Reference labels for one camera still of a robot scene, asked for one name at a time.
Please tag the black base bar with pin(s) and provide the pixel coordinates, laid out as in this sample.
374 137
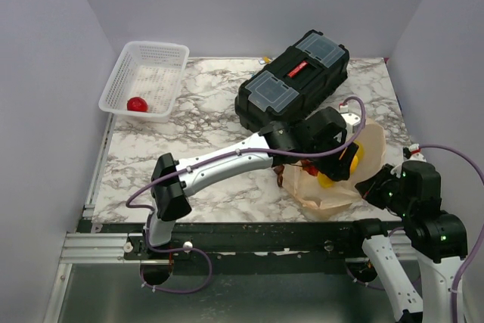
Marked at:
245 249

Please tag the red yellow fake fruits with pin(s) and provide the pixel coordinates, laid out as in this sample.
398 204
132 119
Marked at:
309 167

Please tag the yellow fake mango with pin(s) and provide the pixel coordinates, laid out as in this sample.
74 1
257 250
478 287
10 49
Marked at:
324 181

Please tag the red fake fruit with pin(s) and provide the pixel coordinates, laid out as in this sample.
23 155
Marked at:
137 104

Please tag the black plastic toolbox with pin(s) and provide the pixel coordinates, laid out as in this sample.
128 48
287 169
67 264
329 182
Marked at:
294 84

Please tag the yellow fake lemon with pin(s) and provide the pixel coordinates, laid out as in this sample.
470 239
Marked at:
357 154

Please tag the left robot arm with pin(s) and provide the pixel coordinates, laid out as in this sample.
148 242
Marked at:
174 181

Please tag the aluminium frame rail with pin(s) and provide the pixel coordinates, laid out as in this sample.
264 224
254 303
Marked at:
81 248

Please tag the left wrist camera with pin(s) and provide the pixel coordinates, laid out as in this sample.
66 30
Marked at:
352 121

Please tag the small yellow object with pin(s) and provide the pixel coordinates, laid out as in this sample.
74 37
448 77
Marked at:
265 60

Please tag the translucent orange plastic bag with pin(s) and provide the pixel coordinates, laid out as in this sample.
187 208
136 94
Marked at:
304 188

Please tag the white plastic basket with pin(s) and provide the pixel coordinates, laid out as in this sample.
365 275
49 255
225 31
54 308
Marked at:
150 70

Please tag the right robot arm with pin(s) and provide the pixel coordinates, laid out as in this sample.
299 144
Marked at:
439 239

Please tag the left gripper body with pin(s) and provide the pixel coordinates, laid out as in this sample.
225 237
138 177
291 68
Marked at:
331 166

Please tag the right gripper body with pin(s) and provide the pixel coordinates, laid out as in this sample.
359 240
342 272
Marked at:
384 190

